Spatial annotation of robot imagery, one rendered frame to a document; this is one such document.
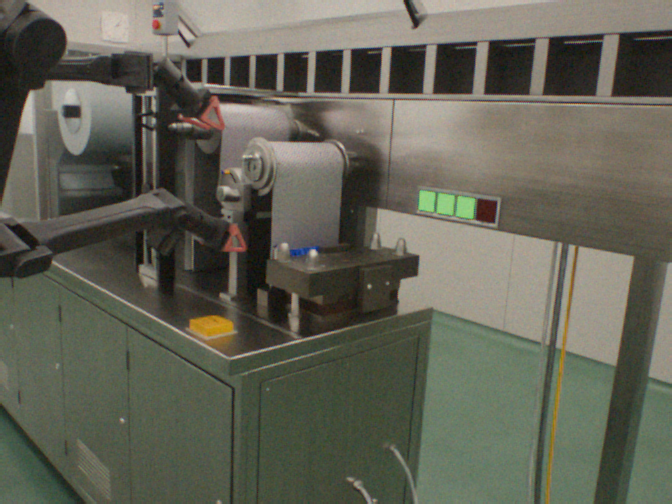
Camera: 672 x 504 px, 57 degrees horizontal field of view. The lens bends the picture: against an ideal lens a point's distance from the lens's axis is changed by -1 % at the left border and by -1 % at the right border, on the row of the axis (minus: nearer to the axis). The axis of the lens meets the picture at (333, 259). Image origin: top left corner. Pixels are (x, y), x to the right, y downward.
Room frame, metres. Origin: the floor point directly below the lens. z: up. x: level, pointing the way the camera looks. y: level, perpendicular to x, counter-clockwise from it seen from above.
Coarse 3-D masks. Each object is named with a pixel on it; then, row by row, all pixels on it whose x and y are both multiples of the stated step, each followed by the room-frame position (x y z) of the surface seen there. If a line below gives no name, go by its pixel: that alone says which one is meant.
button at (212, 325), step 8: (192, 320) 1.32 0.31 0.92; (200, 320) 1.32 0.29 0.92; (208, 320) 1.33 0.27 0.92; (216, 320) 1.33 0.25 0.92; (224, 320) 1.33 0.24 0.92; (192, 328) 1.32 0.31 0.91; (200, 328) 1.30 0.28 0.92; (208, 328) 1.28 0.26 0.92; (216, 328) 1.30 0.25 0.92; (224, 328) 1.31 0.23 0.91; (232, 328) 1.32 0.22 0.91
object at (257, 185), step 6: (252, 144) 1.61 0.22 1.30; (258, 144) 1.59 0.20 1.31; (246, 150) 1.63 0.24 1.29; (252, 150) 1.61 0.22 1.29; (258, 150) 1.59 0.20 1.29; (264, 150) 1.57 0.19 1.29; (264, 156) 1.57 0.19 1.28; (264, 162) 1.57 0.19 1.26; (270, 162) 1.56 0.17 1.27; (342, 162) 1.74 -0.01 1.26; (264, 168) 1.57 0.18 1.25; (270, 168) 1.56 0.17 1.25; (342, 168) 1.73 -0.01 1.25; (264, 174) 1.57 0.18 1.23; (270, 174) 1.56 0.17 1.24; (246, 180) 1.62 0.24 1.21; (264, 180) 1.57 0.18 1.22; (252, 186) 1.60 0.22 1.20; (258, 186) 1.59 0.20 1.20; (264, 186) 1.58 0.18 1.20
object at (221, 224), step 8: (200, 216) 1.40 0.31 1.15; (208, 216) 1.42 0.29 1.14; (200, 224) 1.39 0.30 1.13; (208, 224) 1.41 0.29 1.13; (216, 224) 1.43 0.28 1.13; (224, 224) 1.41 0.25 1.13; (192, 232) 1.40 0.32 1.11; (200, 232) 1.40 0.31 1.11; (208, 232) 1.41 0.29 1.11; (216, 232) 1.42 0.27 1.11; (200, 240) 1.44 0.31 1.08; (208, 240) 1.42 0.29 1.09; (216, 240) 1.40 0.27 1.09
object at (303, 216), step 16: (272, 192) 1.57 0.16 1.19; (288, 192) 1.60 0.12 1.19; (304, 192) 1.63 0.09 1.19; (320, 192) 1.67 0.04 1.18; (336, 192) 1.71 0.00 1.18; (272, 208) 1.57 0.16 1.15; (288, 208) 1.60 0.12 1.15; (304, 208) 1.64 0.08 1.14; (320, 208) 1.67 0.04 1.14; (336, 208) 1.72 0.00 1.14; (272, 224) 1.56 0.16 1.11; (288, 224) 1.60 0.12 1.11; (304, 224) 1.64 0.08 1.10; (320, 224) 1.68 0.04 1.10; (336, 224) 1.72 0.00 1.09; (272, 240) 1.56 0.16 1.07; (288, 240) 1.60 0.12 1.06; (304, 240) 1.64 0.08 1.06; (320, 240) 1.68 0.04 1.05; (336, 240) 1.72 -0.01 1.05; (272, 256) 1.57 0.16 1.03
